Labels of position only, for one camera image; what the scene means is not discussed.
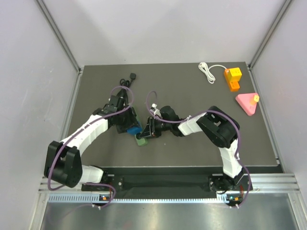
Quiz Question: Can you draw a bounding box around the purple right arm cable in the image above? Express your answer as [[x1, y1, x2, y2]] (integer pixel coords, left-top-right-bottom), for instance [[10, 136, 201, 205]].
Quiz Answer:
[[146, 90, 251, 208]]

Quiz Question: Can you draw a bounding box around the pink triangular socket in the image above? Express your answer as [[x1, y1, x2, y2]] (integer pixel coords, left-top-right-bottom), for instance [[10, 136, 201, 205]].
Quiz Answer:
[[236, 93, 258, 116]]

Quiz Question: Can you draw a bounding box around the green power strip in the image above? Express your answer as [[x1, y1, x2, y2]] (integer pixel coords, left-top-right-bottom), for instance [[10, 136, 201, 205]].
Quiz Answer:
[[134, 108, 148, 146]]

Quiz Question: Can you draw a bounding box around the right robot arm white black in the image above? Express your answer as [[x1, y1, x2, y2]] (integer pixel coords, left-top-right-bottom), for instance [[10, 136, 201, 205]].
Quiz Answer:
[[136, 104, 243, 194]]

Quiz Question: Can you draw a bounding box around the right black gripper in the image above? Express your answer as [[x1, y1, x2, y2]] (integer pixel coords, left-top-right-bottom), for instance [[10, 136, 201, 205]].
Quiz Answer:
[[142, 116, 173, 139]]

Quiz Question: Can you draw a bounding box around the aluminium frame post right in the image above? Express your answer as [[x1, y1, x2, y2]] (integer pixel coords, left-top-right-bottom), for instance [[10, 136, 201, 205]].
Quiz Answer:
[[248, 0, 294, 71]]

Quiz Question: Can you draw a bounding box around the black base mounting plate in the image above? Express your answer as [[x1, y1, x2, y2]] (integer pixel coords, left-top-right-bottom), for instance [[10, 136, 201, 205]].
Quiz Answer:
[[81, 173, 251, 192]]

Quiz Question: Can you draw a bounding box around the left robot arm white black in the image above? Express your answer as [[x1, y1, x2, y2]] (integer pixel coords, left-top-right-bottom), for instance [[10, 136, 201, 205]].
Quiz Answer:
[[44, 96, 142, 190]]

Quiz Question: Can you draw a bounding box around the white power cable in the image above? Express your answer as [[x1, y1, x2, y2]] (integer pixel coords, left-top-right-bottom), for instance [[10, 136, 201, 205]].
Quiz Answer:
[[198, 62, 227, 84]]

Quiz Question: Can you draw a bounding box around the aluminium frame post left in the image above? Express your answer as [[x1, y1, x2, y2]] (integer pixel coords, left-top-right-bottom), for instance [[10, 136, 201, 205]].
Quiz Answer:
[[35, 0, 82, 74]]

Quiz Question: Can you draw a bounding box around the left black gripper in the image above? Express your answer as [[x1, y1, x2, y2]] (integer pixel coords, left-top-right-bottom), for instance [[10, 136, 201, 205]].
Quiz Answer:
[[116, 106, 139, 133]]

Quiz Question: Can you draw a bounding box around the orange yellow cube socket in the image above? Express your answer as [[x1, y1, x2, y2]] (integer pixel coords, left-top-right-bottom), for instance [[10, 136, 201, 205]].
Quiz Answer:
[[224, 68, 242, 92]]

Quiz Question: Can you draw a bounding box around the aluminium frame post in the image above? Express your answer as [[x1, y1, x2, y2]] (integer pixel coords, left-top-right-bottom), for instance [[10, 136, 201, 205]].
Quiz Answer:
[[35, 0, 82, 74], [248, 0, 294, 71]]

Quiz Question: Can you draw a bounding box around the blue cube plug adapter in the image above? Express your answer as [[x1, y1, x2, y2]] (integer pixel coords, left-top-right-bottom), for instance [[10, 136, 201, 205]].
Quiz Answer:
[[127, 126, 142, 136]]

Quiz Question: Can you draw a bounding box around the aluminium frame rail front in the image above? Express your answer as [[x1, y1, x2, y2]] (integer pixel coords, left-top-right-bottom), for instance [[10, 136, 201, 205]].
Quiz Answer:
[[38, 173, 300, 193]]

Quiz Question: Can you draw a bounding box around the grey slotted cable duct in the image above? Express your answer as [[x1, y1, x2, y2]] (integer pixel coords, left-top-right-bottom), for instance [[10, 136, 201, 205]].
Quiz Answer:
[[48, 193, 239, 204]]

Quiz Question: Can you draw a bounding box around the black power strip cable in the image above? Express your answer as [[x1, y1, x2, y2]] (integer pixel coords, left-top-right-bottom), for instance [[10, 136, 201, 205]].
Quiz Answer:
[[118, 72, 137, 91]]

